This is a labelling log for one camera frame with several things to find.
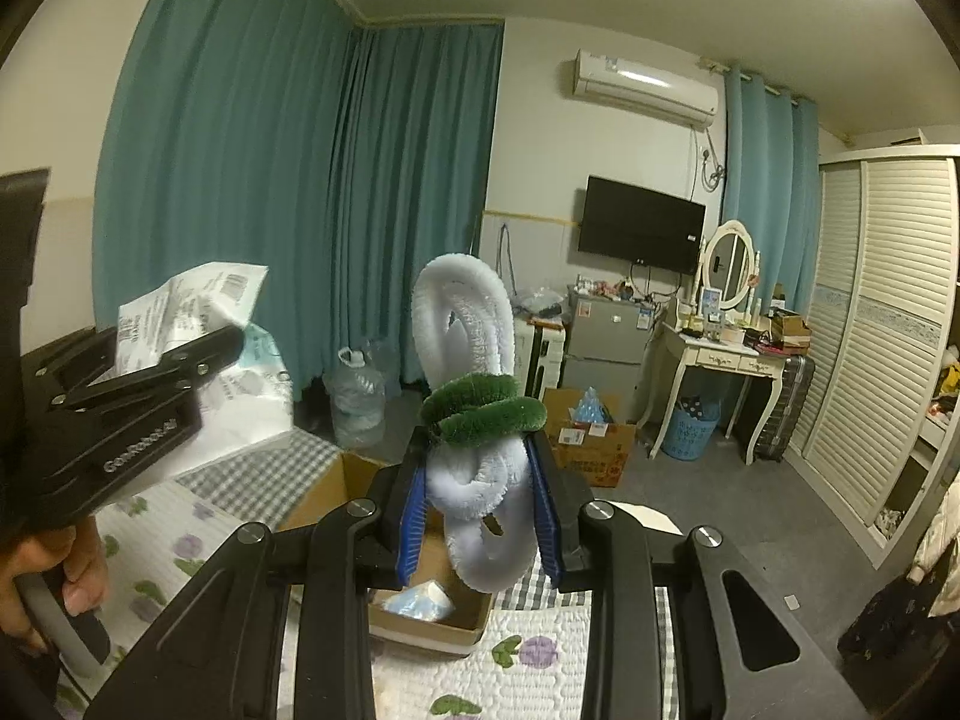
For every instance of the grey checked bed sheet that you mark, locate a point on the grey checked bed sheet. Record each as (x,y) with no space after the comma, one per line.
(247,472)

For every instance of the person's left hand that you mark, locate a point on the person's left hand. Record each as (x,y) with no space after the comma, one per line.
(81,577)

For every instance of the small picture frame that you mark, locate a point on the small picture frame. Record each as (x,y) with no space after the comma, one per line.
(710,301)

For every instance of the brown cardboard box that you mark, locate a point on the brown cardboard box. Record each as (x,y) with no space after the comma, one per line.
(330,484)

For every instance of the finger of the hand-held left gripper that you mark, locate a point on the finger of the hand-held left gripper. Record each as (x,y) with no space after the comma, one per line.
(196,360)

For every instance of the white and green chenille toy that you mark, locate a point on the white and green chenille toy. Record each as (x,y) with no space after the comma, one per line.
(480,315)

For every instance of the brown storage box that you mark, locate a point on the brown storage box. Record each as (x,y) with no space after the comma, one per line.
(791,330)

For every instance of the red printed cardboard box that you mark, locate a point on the red printed cardboard box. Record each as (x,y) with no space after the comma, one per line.
(600,454)

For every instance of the black television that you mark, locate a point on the black television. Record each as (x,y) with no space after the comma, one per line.
(641,225)

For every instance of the clear water jug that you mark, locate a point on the clear water jug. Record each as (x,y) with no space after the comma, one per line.
(358,405)

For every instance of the black bag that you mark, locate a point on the black bag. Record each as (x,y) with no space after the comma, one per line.
(900,630)

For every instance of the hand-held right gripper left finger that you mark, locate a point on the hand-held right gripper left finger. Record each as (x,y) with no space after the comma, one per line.
(413,521)

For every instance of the white plastic package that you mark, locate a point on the white plastic package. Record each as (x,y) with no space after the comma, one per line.
(240,405)

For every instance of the light blue soft item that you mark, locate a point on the light blue soft item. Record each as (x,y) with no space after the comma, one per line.
(420,601)

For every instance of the floral quilt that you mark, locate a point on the floral quilt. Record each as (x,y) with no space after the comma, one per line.
(150,562)

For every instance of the teal curtain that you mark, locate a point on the teal curtain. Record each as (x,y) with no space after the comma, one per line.
(225,165)
(427,202)

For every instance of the dark suitcase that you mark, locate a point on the dark suitcase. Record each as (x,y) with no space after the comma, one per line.
(784,409)

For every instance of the small grey fridge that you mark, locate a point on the small grey fridge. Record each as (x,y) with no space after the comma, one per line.
(604,349)

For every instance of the blue laundry basket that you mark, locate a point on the blue laundry basket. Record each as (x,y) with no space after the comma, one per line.
(691,431)

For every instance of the white dressing table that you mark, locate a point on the white dressing table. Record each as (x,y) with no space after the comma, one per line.
(712,356)

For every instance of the light blue window curtain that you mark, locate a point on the light blue window curtain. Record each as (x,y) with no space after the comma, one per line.
(772,187)

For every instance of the blue plastic bag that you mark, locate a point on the blue plastic bag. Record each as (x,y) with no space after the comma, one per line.
(591,406)

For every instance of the clear plastic bag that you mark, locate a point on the clear plastic bag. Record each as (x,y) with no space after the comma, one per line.
(541,301)

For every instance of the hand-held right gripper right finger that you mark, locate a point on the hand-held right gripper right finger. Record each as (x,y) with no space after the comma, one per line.
(544,521)

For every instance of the oval white mirror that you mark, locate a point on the oval white mirror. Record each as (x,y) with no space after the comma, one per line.
(731,259)

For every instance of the white air conditioner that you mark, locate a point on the white air conditioner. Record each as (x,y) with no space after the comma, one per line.
(645,86)

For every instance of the white suitcase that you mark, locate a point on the white suitcase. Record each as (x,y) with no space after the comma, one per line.
(541,356)

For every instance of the white louvered wardrobe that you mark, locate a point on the white louvered wardrobe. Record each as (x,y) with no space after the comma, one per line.
(892,315)

